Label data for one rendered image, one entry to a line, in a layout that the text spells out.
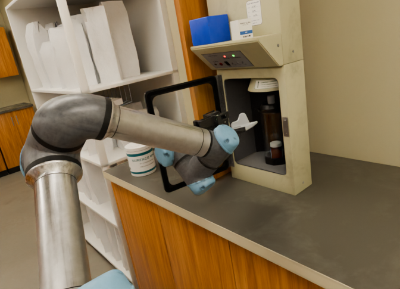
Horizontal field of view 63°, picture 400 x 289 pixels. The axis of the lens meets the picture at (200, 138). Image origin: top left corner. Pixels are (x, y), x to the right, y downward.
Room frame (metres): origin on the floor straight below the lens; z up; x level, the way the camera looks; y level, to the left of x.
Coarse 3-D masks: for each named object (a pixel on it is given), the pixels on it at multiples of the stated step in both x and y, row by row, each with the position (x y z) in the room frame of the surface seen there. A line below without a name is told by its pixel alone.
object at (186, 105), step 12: (204, 84) 1.27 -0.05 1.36; (144, 96) 1.16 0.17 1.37; (156, 96) 1.18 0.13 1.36; (168, 96) 1.20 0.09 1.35; (180, 96) 1.22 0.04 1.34; (192, 96) 1.24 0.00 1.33; (204, 96) 1.27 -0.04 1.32; (156, 108) 1.17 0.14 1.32; (168, 108) 1.19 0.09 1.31; (180, 108) 1.22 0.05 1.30; (192, 108) 1.24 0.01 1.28; (204, 108) 1.26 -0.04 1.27; (180, 120) 1.21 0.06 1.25; (192, 120) 1.24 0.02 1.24; (168, 168) 1.17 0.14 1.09; (168, 180) 1.17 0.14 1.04; (180, 180) 1.19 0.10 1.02; (168, 192) 1.16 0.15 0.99
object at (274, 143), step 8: (280, 112) 1.19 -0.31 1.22; (264, 120) 1.21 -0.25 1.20; (272, 120) 1.19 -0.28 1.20; (280, 120) 1.19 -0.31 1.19; (264, 128) 1.21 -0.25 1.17; (272, 128) 1.19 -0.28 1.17; (280, 128) 1.19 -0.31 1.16; (264, 136) 1.22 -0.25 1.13; (272, 136) 1.19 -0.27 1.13; (280, 136) 1.19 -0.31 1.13; (264, 144) 1.23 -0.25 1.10; (272, 144) 1.19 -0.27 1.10; (280, 144) 1.19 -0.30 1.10; (272, 152) 1.20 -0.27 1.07; (280, 152) 1.19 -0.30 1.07
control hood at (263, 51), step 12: (264, 36) 1.02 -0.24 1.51; (276, 36) 1.05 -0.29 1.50; (192, 48) 1.24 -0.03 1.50; (204, 48) 1.19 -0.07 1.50; (216, 48) 1.15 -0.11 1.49; (228, 48) 1.11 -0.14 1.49; (240, 48) 1.07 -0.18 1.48; (252, 48) 1.04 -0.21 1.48; (264, 48) 1.02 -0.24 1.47; (276, 48) 1.05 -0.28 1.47; (204, 60) 1.26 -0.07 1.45; (252, 60) 1.10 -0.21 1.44; (264, 60) 1.06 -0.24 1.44; (276, 60) 1.04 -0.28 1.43
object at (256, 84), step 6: (252, 78) 1.23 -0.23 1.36; (258, 78) 1.19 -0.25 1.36; (264, 78) 1.18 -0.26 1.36; (270, 78) 1.17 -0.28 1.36; (252, 84) 1.21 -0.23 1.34; (258, 84) 1.18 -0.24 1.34; (264, 84) 1.17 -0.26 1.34; (270, 84) 1.16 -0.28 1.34; (276, 84) 1.16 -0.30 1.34; (252, 90) 1.20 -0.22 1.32; (258, 90) 1.18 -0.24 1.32; (264, 90) 1.16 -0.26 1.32; (270, 90) 1.15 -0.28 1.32; (276, 90) 1.15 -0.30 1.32
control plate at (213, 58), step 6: (204, 54) 1.22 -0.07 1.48; (210, 54) 1.20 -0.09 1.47; (216, 54) 1.18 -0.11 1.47; (222, 54) 1.16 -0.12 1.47; (228, 54) 1.14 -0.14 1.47; (234, 54) 1.12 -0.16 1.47; (240, 54) 1.10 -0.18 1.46; (210, 60) 1.24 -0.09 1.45; (216, 60) 1.22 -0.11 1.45; (222, 60) 1.19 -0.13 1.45; (228, 60) 1.17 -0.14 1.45; (234, 60) 1.15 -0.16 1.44; (240, 60) 1.13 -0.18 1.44; (246, 60) 1.11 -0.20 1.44; (216, 66) 1.26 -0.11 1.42; (222, 66) 1.23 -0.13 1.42; (228, 66) 1.21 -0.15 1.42; (234, 66) 1.19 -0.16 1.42; (240, 66) 1.17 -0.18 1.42; (246, 66) 1.15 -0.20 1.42
